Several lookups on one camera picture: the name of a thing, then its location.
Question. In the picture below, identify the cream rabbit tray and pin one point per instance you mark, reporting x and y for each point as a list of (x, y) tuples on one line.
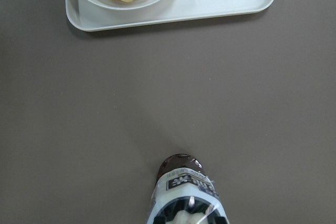
[(89, 17)]

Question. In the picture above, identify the dark tea bottle white cap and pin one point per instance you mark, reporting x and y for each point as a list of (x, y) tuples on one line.
[(183, 193)]

